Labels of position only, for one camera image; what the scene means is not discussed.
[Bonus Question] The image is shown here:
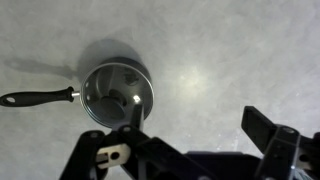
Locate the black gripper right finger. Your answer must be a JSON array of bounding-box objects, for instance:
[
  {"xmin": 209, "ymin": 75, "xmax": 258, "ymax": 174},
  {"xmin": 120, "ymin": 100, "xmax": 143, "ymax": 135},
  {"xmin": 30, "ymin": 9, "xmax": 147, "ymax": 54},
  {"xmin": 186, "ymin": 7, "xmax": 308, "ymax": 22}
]
[{"xmin": 241, "ymin": 105, "xmax": 320, "ymax": 180}]

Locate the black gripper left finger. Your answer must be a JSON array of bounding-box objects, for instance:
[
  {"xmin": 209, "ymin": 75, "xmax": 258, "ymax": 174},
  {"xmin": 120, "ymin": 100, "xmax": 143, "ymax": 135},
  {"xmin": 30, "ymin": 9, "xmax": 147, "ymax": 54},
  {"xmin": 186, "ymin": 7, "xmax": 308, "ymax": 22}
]
[{"xmin": 59, "ymin": 103, "xmax": 214, "ymax": 180}]

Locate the black pot with handle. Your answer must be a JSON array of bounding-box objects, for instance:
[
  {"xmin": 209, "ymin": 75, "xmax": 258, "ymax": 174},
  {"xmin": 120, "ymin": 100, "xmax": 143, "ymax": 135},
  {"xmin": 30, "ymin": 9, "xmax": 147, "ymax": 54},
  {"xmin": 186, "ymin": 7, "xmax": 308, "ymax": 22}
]
[{"xmin": 0, "ymin": 56, "xmax": 155, "ymax": 130}]

